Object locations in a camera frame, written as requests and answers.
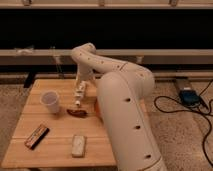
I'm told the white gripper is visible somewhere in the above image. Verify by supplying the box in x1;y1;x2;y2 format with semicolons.
75;69;95;97

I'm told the white plastic bottle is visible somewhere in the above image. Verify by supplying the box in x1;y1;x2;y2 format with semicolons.
74;81;85;107

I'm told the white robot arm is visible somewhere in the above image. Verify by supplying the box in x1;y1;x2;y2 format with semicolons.
71;43;167;171

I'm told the orange ceramic bowl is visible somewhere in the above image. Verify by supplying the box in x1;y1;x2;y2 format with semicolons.
94;100;102;118

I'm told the dark red chili pepper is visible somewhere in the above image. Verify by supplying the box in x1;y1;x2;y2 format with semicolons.
67;109;87;118

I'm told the translucent plastic cup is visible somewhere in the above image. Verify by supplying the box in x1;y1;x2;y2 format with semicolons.
40;91;60;114

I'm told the wooden table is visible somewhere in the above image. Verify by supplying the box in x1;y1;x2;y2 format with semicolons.
2;79;115;169

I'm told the white sponge block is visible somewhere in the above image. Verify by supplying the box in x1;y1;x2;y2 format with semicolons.
71;135;86;158

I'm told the black orange rectangular box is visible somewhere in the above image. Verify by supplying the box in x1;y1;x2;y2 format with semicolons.
24;124;50;150

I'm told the black power adapter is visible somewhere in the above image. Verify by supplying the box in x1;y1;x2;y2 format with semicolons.
179;90;199;106

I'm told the black cable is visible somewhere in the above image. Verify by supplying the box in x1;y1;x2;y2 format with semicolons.
153;78;213;168

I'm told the grey metal rail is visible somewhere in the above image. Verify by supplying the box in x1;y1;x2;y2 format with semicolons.
0;47;213;63

